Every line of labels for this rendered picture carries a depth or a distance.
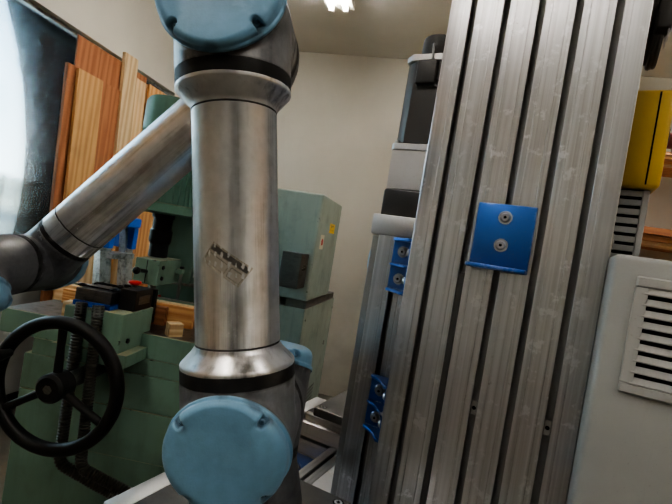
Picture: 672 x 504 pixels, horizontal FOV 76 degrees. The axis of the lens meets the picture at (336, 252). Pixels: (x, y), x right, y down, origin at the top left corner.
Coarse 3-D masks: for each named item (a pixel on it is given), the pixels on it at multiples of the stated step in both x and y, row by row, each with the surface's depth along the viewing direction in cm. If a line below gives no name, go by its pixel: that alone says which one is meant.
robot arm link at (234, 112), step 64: (192, 0) 38; (256, 0) 38; (192, 64) 39; (256, 64) 40; (192, 128) 42; (256, 128) 41; (192, 192) 43; (256, 192) 41; (256, 256) 41; (256, 320) 41; (192, 384) 40; (256, 384) 40; (192, 448) 38; (256, 448) 38
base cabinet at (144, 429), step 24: (24, 408) 108; (48, 408) 107; (96, 408) 106; (48, 432) 107; (72, 432) 107; (120, 432) 106; (144, 432) 106; (24, 456) 108; (72, 456) 107; (96, 456) 106; (120, 456) 106; (144, 456) 106; (24, 480) 108; (48, 480) 107; (72, 480) 107; (120, 480) 106; (144, 480) 105
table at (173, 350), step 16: (32, 304) 116; (48, 304) 118; (0, 320) 108; (16, 320) 108; (32, 336) 108; (48, 336) 107; (144, 336) 105; (160, 336) 105; (192, 336) 110; (128, 352) 99; (144, 352) 104; (160, 352) 105; (176, 352) 105
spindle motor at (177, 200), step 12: (156, 96) 114; (168, 96) 113; (156, 108) 113; (168, 108) 113; (144, 120) 116; (180, 180) 116; (168, 192) 114; (180, 192) 116; (156, 204) 113; (168, 204) 114; (180, 204) 116; (192, 204) 120; (180, 216) 118; (192, 216) 120
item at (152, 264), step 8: (136, 264) 118; (144, 264) 117; (152, 264) 117; (160, 264) 117; (168, 264) 122; (176, 264) 127; (152, 272) 117; (160, 272) 118; (168, 272) 123; (144, 280) 117; (152, 280) 117; (160, 280) 119; (168, 280) 124; (176, 280) 129
